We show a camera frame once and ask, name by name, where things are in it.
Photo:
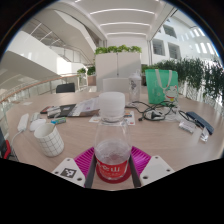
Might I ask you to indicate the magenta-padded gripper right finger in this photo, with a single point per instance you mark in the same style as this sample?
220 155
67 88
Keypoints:
156 170

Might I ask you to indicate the ceiling light strips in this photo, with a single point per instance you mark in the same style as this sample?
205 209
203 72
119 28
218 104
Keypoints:
123 24

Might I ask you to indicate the white computer mouse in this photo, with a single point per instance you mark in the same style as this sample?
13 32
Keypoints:
37 125

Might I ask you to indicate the glass railing with wooden handrail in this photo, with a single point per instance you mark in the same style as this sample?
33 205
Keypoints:
33 88

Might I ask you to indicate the row of leafy green plants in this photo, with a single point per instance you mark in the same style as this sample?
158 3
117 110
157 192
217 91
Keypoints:
196 75

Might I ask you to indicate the small round white gadget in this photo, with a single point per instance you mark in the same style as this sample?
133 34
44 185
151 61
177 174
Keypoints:
34 116

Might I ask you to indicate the white chair with plain backrest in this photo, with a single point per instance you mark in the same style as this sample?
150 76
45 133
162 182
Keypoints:
115 85

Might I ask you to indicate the plant in brown planter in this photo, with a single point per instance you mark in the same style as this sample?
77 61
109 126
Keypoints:
91 80

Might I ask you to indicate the small potted green plant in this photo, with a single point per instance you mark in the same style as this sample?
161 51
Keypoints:
81 71

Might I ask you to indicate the clear water bottle red label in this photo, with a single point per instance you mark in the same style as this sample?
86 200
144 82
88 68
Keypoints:
112 143

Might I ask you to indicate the white paper packet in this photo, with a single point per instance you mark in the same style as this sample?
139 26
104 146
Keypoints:
187 126

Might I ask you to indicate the green tote bag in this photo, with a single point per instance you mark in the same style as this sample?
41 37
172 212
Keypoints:
160 88

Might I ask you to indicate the small white paper sheet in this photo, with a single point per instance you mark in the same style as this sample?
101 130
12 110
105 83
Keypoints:
27 103

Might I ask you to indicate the white power strip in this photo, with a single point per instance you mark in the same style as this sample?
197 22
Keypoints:
23 122

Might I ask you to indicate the white grid-pattern cup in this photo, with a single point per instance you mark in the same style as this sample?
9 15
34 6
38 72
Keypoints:
50 141

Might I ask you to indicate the green plants atop cabinet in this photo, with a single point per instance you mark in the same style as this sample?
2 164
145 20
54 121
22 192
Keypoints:
116 49

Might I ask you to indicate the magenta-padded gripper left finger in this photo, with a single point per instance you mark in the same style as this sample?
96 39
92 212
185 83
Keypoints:
68 171

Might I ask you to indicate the tall clear frosted bottle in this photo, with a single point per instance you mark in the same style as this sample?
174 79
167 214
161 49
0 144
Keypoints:
135 88

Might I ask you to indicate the open booklet on dark folder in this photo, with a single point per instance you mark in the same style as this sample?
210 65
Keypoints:
83 108

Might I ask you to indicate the white cabinet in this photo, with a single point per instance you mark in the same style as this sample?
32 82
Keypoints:
116 70

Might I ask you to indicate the small clear plastic packet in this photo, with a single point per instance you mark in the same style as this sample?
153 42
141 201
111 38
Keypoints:
204 134

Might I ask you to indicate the dark blue flat phone case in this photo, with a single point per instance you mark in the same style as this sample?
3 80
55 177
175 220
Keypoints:
200 122

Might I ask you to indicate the red and black chair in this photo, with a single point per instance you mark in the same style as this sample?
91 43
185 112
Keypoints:
5 150

